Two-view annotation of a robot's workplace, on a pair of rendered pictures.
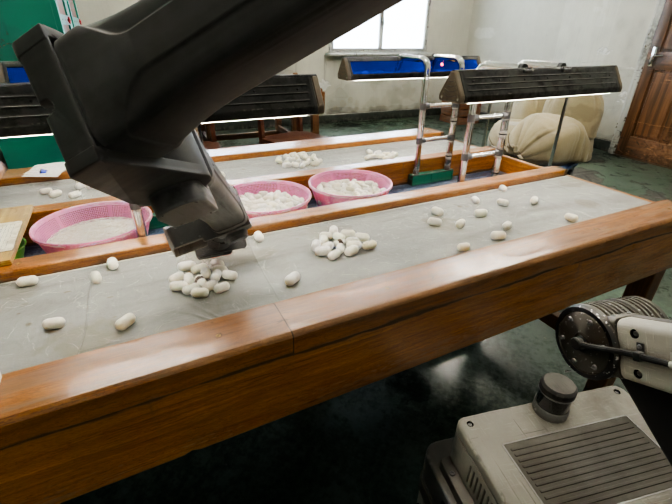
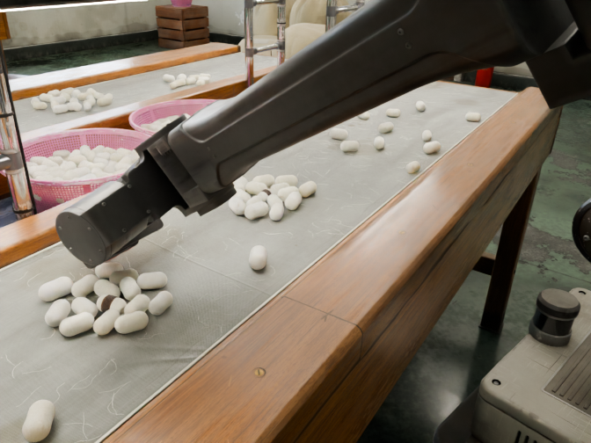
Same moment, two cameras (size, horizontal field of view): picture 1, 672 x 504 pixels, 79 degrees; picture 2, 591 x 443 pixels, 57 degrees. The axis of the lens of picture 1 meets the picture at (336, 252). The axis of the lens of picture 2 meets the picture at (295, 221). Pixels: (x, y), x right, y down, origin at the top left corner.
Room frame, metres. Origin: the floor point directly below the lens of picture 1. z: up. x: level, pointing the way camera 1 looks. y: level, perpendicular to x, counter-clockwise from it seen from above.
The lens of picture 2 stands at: (0.18, 0.34, 1.09)
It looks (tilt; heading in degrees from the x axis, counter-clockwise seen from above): 27 degrees down; 329
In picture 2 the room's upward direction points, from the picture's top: 2 degrees clockwise
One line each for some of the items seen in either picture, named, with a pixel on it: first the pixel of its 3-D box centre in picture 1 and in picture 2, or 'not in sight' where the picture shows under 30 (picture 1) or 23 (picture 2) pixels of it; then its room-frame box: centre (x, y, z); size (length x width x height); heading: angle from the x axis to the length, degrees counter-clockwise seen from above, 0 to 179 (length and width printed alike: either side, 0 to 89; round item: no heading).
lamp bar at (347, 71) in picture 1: (415, 66); not in sight; (1.69, -0.29, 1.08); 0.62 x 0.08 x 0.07; 117
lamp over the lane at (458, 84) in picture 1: (540, 81); not in sight; (1.19, -0.54, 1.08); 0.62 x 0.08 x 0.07; 117
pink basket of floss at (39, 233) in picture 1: (98, 237); not in sight; (0.92, 0.60, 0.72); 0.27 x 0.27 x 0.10
